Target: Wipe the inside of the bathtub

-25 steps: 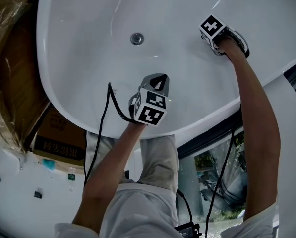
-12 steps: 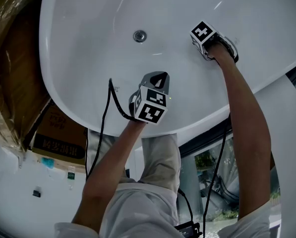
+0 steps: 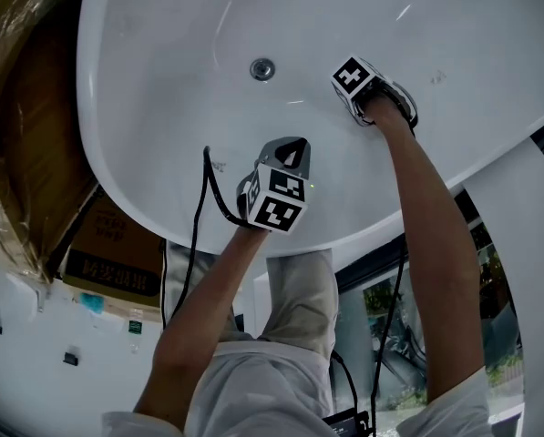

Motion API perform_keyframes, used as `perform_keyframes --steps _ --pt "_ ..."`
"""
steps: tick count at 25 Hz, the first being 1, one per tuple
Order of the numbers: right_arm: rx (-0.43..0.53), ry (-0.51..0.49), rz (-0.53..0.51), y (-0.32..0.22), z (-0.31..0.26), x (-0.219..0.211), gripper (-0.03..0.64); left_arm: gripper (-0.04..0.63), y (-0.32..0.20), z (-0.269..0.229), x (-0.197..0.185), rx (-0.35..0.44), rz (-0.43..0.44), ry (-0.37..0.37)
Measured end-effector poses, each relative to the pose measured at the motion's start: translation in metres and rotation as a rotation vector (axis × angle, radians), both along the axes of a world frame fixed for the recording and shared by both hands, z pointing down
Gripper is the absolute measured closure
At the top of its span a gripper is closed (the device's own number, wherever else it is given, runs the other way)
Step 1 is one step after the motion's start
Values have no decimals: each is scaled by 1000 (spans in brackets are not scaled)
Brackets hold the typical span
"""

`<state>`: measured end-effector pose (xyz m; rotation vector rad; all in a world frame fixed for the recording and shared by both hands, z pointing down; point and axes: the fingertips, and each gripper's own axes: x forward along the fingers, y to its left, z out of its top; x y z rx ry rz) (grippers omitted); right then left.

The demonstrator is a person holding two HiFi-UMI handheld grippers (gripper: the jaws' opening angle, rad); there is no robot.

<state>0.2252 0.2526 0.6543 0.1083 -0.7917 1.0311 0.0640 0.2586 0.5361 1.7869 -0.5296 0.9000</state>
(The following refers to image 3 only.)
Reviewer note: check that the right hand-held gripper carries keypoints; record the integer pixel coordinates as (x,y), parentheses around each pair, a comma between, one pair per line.
(351,76)

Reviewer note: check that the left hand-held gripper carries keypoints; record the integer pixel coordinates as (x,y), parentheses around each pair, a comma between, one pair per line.
(278,207)

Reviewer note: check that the white bathtub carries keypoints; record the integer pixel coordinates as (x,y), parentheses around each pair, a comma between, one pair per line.
(162,62)

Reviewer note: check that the person's right forearm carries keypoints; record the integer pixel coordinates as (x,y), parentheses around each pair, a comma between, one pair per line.
(435,244)

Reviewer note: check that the person's left forearm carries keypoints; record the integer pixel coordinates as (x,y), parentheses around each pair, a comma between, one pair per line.
(198,317)

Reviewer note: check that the chrome bathtub drain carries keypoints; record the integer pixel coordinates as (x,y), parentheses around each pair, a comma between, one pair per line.
(262,68)

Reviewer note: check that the person's beige trousers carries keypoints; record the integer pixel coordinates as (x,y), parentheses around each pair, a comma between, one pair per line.
(299,298)

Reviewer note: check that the cardboard box with black label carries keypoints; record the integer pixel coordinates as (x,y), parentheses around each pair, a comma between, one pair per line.
(116,253)

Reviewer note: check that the person's white shirt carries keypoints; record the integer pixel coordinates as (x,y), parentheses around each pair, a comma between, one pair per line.
(262,389)

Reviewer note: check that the clear plastic water bottle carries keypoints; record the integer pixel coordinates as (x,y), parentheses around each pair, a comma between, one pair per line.
(136,328)

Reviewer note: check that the small blue cloth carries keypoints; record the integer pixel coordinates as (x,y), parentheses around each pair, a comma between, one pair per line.
(92,302)

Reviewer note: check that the black waist-worn device box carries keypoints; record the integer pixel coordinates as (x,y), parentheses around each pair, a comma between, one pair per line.
(344,426)

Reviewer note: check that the small black floor fitting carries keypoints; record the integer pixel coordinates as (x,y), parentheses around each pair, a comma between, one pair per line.
(71,358)

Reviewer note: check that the large plastic-wrapped cardboard box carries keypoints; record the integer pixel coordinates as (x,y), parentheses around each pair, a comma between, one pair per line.
(30,130)

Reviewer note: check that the glass door with dark frame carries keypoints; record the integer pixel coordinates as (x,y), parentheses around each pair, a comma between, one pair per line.
(372,298)

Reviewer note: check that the white wall panel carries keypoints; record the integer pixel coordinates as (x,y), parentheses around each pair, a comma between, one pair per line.
(536,244)

